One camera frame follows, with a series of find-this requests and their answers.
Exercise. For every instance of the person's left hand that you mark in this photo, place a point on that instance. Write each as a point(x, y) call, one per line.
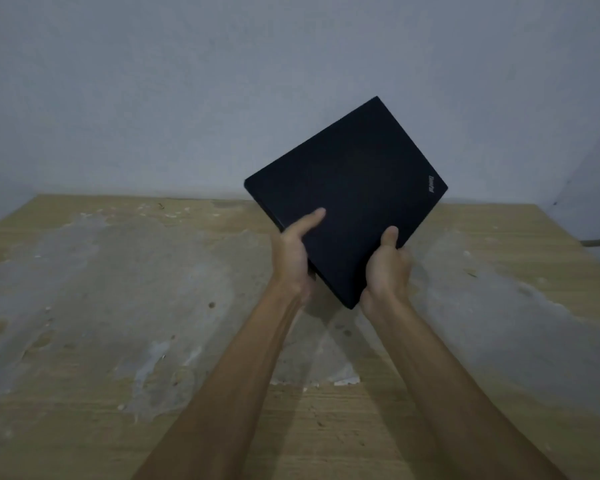
point(293, 257)

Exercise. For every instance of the person's right hand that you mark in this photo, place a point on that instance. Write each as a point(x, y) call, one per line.
point(387, 279)

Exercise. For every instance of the person's right thumb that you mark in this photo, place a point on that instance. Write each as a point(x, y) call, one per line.
point(390, 238)

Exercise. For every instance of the person's left thumb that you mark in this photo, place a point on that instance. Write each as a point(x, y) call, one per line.
point(307, 222)

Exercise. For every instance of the black laptop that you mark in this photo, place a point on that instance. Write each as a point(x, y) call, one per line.
point(350, 184)

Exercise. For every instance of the person's right forearm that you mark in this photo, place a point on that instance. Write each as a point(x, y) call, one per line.
point(455, 394)

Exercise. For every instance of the person's left forearm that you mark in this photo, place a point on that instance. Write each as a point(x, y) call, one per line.
point(220, 394)

